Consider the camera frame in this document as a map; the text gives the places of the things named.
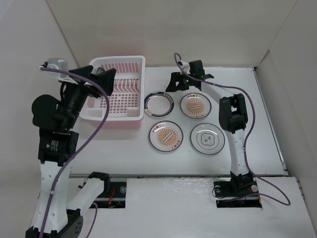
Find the white grey pattern plate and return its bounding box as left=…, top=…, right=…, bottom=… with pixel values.
left=190, top=123, right=225, bottom=155

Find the orange sunburst plate upper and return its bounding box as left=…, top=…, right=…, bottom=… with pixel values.
left=180, top=93, right=212, bottom=119

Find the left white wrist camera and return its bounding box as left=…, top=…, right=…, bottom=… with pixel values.
left=39, top=58, right=78, bottom=84

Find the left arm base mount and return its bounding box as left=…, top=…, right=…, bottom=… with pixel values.
left=95, top=179, right=127, bottom=209

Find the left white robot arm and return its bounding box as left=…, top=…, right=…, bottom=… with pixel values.
left=25, top=65, right=116, bottom=238

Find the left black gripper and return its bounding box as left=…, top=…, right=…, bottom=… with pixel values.
left=62, top=64, right=116, bottom=127

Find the orange sunburst plate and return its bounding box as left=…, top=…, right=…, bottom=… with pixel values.
left=180, top=93, right=212, bottom=119
left=148, top=120, right=184, bottom=153

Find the orange sunburst plate lower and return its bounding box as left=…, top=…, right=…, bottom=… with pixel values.
left=148, top=120, right=184, bottom=153

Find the blue patterned small plate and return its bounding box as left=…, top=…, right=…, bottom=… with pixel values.
left=96, top=67, right=105, bottom=74

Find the pink white dish rack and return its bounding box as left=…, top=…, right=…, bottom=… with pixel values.
left=90, top=56, right=146, bottom=129

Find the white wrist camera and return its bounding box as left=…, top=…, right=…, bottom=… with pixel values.
left=178, top=60, right=190, bottom=74
left=39, top=58, right=78, bottom=84

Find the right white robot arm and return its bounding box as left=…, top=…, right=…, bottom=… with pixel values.
left=166, top=59, right=255, bottom=200

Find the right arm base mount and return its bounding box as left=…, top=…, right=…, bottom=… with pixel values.
left=212, top=180, right=262, bottom=208

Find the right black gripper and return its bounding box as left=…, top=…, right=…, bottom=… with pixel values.
left=165, top=71, right=195, bottom=92

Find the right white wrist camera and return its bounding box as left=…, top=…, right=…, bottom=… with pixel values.
left=178, top=60, right=190, bottom=74

